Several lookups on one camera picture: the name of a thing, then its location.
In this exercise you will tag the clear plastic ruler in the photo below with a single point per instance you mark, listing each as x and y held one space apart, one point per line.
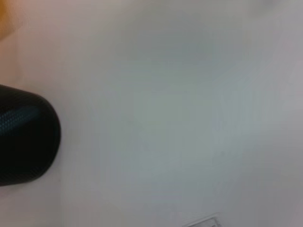
206 223

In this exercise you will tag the black mesh pen holder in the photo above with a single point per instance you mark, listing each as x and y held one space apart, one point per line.
28 151

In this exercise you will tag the yellow plastic bin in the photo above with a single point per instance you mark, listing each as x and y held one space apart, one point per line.
7 16

